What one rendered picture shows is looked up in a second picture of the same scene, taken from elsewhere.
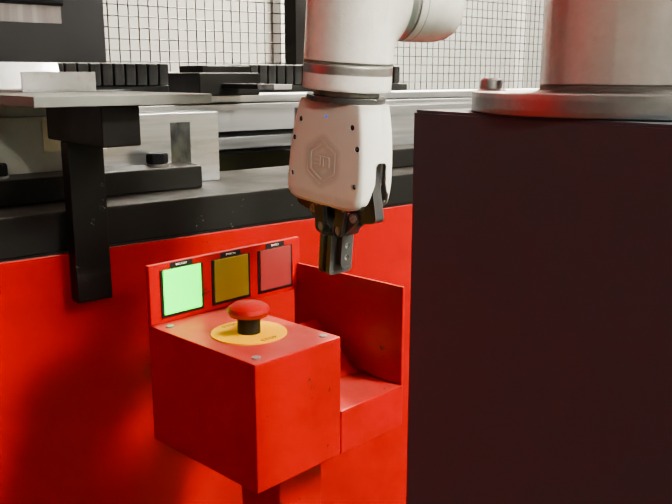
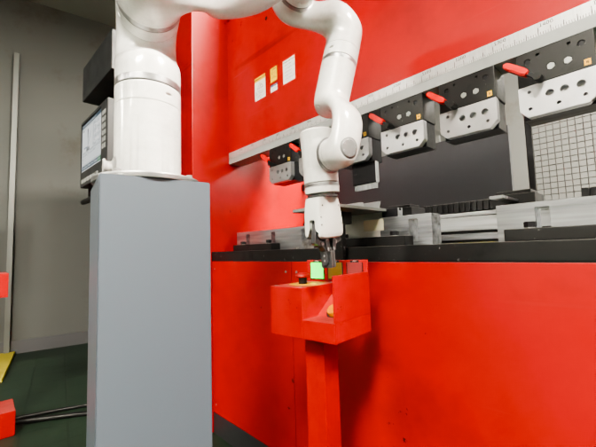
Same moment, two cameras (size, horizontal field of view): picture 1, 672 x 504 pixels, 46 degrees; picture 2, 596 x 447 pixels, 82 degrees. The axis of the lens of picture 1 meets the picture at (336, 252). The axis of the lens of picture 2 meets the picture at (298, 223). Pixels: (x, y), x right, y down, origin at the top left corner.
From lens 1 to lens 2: 1.08 m
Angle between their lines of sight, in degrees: 88
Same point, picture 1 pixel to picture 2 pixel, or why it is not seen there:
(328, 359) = (295, 294)
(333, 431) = (299, 326)
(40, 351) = not seen: hidden behind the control
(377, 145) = (309, 213)
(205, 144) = (425, 228)
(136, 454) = (356, 346)
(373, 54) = (307, 179)
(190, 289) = (318, 270)
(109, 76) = (486, 205)
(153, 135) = (401, 224)
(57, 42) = (486, 193)
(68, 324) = not seen: hidden behind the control
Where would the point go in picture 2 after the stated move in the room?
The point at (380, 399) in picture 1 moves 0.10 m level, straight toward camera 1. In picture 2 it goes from (321, 325) to (277, 325)
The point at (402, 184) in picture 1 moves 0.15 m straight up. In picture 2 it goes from (513, 247) to (507, 181)
